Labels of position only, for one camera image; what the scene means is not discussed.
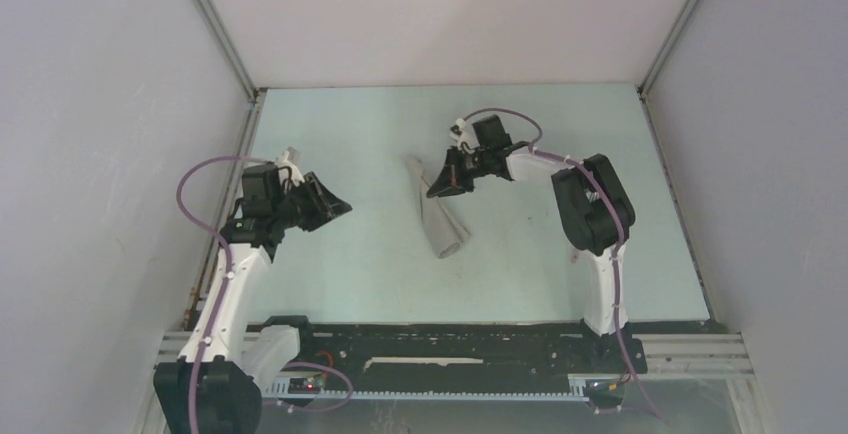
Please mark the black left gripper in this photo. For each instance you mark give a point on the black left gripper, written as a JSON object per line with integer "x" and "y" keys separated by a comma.
{"x": 322, "y": 213}

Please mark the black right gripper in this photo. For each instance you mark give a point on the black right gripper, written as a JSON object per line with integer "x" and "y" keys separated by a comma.
{"x": 451, "y": 180}

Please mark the grey cloth napkin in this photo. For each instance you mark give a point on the grey cloth napkin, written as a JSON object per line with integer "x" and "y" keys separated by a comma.
{"x": 443, "y": 229}

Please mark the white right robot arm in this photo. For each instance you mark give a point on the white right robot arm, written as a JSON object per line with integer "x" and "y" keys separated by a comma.
{"x": 595, "y": 211}

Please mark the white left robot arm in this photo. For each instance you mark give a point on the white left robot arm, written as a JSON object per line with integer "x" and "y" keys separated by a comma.
{"x": 214, "y": 385}

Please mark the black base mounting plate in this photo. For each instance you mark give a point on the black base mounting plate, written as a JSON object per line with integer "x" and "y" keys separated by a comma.
{"x": 474, "y": 379}

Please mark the left small circuit board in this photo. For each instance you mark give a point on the left small circuit board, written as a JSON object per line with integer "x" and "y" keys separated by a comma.
{"x": 306, "y": 385}

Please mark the small circuit board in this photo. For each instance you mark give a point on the small circuit board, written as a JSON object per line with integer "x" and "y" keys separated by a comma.
{"x": 306, "y": 385}
{"x": 607, "y": 387}

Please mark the right small circuit board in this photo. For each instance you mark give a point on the right small circuit board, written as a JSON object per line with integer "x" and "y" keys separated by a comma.
{"x": 607, "y": 387}

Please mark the left aluminium frame post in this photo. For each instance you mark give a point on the left aluminium frame post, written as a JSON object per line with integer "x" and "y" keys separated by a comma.
{"x": 210, "y": 15}

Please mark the aluminium frame post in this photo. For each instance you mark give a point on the aluminium frame post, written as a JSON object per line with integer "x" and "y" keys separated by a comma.
{"x": 210, "y": 15}
{"x": 667, "y": 47}

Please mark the white slotted cable duct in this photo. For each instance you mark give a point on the white slotted cable duct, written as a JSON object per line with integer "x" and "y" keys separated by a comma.
{"x": 280, "y": 390}

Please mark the right aluminium frame post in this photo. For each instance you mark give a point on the right aluminium frame post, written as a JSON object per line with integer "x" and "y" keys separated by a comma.
{"x": 667, "y": 47}

